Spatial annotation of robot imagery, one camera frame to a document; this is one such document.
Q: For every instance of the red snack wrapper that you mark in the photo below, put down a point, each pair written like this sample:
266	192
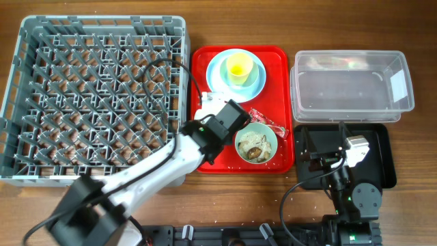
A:
258	117

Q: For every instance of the black plastic tray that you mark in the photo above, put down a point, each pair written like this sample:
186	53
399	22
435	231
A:
377	167

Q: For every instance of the red plastic serving tray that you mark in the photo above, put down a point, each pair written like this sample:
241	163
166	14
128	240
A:
273	101

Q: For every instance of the clear plastic storage bin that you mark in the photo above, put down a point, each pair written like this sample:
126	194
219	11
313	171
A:
329	86

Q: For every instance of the rice and mushroom leftovers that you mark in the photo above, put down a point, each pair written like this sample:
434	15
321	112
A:
254	147

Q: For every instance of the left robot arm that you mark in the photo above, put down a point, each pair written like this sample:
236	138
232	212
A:
97	212

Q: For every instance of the grey plastic dishwasher rack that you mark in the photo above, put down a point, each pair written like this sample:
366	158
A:
91	95

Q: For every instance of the green food bowl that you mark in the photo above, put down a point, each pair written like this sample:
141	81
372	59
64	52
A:
259	128

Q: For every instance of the light blue plate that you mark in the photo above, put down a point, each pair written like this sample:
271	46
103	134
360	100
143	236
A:
216	84

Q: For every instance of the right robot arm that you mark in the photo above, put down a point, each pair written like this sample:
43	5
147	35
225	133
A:
356	203

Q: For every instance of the small green saucer bowl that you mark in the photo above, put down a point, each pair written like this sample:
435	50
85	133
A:
248	83

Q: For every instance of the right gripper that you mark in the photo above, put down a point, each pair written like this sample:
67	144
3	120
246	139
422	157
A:
323	160

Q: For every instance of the yellow plastic cup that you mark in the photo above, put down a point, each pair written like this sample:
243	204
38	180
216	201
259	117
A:
239	66

